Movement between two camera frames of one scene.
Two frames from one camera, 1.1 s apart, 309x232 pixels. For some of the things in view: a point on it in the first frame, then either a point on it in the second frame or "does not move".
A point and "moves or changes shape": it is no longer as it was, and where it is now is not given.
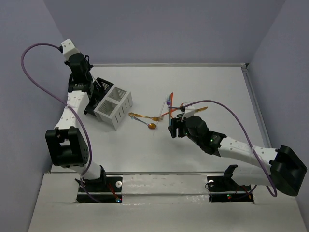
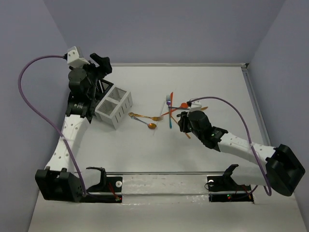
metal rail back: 167,65 does not move
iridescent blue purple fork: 168,102 does not move
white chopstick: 97,81 moves or changes shape
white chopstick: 159,118 does not move
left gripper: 94,97 to 102,64
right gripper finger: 173,130 to 183,123
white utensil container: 114,108 does not move
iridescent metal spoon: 150,125 does not move
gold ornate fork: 156,118 does not move
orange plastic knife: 171,97 does not move
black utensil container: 101,88 does not move
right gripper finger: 177,122 to 184,115
